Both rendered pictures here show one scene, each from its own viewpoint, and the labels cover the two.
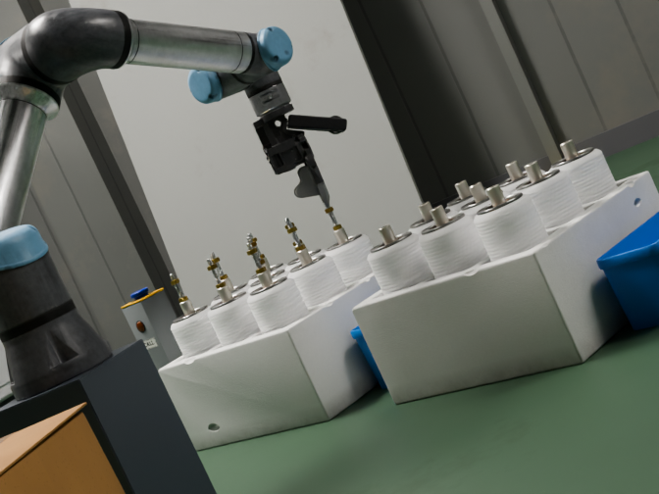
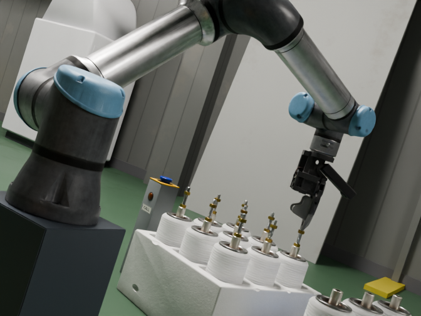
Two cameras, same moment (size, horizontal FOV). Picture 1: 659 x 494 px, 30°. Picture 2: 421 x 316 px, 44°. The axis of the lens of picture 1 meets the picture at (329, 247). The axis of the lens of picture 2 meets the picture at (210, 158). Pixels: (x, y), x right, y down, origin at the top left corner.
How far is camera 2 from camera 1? 0.98 m
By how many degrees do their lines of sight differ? 6
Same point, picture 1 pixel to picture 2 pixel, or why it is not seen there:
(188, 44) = (321, 74)
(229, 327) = (192, 247)
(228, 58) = (333, 104)
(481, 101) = (386, 221)
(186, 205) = (225, 149)
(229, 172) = (255, 152)
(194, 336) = (170, 231)
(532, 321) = not seen: outside the picture
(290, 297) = (240, 266)
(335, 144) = not seen: hidden behind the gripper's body
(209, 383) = (153, 264)
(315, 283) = (259, 268)
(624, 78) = not seen: outside the picture
